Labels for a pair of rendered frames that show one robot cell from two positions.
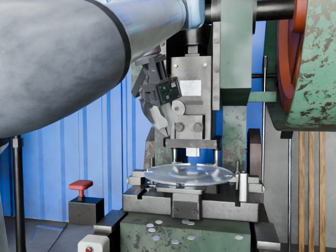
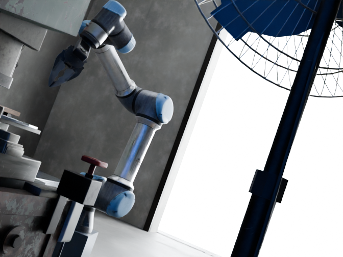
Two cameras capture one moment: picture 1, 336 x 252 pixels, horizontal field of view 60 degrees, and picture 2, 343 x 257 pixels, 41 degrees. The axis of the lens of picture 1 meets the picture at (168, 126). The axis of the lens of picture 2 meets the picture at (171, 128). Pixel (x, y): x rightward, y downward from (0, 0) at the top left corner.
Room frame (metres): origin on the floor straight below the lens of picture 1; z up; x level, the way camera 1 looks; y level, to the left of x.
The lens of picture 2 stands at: (2.16, 0.69, 0.80)
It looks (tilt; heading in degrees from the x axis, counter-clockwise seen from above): 5 degrees up; 191
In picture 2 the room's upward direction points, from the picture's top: 20 degrees clockwise
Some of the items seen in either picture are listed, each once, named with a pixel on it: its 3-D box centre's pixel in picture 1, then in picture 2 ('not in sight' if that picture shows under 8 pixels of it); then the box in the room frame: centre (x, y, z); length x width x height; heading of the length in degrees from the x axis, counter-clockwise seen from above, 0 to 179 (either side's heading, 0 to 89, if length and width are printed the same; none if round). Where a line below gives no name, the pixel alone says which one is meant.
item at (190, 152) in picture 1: (193, 150); not in sight; (1.06, -0.09, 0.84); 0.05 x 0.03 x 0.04; 77
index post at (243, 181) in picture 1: (243, 185); not in sight; (0.91, -0.24, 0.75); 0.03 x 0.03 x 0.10; 77
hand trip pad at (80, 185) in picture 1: (81, 193); (90, 171); (0.92, 0.28, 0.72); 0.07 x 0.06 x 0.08; 167
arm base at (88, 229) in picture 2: not in sight; (78, 214); (0.29, 0.08, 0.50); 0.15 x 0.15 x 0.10
